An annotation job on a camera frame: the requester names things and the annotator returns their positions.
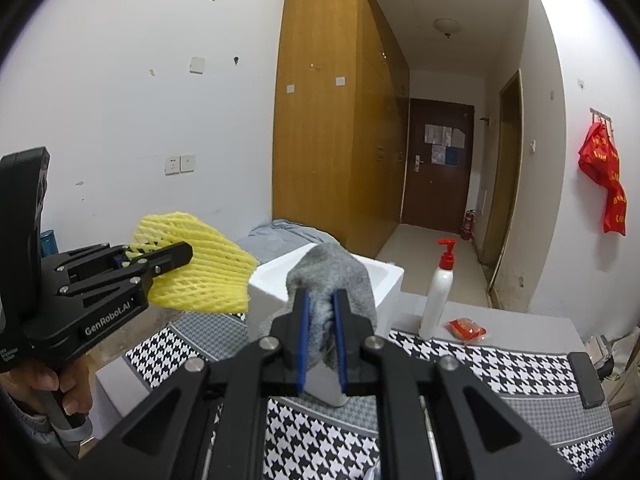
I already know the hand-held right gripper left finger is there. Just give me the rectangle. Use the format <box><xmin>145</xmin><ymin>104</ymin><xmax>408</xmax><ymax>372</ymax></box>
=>
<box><xmin>70</xmin><ymin>287</ymin><xmax>313</xmax><ymax>480</ymax></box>

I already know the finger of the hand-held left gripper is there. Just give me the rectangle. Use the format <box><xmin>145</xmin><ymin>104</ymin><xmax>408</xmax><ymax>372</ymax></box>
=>
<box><xmin>54</xmin><ymin>241</ymin><xmax>194</xmax><ymax>297</ymax></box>
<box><xmin>44</xmin><ymin>241</ymin><xmax>130</xmax><ymax>274</ymax></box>

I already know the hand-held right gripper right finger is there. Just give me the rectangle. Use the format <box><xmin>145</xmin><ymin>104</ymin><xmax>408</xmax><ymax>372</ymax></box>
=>
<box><xmin>332</xmin><ymin>287</ymin><xmax>588</xmax><ymax>480</ymax></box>

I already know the yellow foam fruit net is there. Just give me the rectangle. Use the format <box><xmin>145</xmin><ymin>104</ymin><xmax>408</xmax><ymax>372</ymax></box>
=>
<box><xmin>131</xmin><ymin>212</ymin><xmax>259</xmax><ymax>313</ymax></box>

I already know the grey knitted cloth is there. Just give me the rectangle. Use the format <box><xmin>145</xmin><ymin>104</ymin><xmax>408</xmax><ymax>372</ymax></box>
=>
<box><xmin>286</xmin><ymin>242</ymin><xmax>378</xmax><ymax>408</ymax></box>

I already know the white foam box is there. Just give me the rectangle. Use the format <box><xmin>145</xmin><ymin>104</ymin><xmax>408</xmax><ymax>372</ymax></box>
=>
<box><xmin>247</xmin><ymin>243</ymin><xmax>405</xmax><ymax>341</ymax></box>

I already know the person's left forearm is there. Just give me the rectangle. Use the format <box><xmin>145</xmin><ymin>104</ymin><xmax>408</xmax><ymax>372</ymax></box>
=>
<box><xmin>0</xmin><ymin>394</ymin><xmax>68</xmax><ymax>458</ymax></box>

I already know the person's left hand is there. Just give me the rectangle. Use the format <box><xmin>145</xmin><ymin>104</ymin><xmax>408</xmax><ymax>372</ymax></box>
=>
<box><xmin>0</xmin><ymin>359</ymin><xmax>94</xmax><ymax>417</ymax></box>

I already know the white pump bottle red cap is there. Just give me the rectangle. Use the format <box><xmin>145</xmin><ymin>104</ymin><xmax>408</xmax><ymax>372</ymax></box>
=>
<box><xmin>419</xmin><ymin>238</ymin><xmax>457</xmax><ymax>342</ymax></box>

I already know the grey bedding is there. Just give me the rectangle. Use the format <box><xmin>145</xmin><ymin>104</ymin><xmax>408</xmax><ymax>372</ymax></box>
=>
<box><xmin>235</xmin><ymin>219</ymin><xmax>346</xmax><ymax>261</ymax></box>

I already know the red snack packet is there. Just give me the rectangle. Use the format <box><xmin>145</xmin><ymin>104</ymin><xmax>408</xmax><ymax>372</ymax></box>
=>
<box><xmin>445</xmin><ymin>318</ymin><xmax>487</xmax><ymax>344</ymax></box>

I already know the dark brown door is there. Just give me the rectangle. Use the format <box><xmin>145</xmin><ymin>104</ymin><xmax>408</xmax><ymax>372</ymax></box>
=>
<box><xmin>400</xmin><ymin>98</ymin><xmax>475</xmax><ymax>228</ymax></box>

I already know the houndstooth table mat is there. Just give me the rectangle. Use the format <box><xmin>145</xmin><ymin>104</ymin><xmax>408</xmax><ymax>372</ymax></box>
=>
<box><xmin>125</xmin><ymin>310</ymin><xmax>616</xmax><ymax>480</ymax></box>

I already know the wooden wardrobe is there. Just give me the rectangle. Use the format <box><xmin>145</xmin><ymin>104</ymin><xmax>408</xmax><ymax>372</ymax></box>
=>
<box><xmin>271</xmin><ymin>0</ymin><xmax>411</xmax><ymax>259</ymax></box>

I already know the red plastic bag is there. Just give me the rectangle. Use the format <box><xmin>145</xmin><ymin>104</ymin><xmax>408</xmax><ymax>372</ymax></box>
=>
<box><xmin>578</xmin><ymin>121</ymin><xmax>627</xmax><ymax>237</ymax></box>

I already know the wooden door frame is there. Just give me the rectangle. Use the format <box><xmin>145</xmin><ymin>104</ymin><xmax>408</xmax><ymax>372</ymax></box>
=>
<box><xmin>480</xmin><ymin>69</ymin><xmax>524</xmax><ymax>267</ymax></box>

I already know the metal wall hook rack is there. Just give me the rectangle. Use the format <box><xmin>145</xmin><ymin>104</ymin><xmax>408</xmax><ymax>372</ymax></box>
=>
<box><xmin>590</xmin><ymin>107</ymin><xmax>614</xmax><ymax>133</ymax></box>

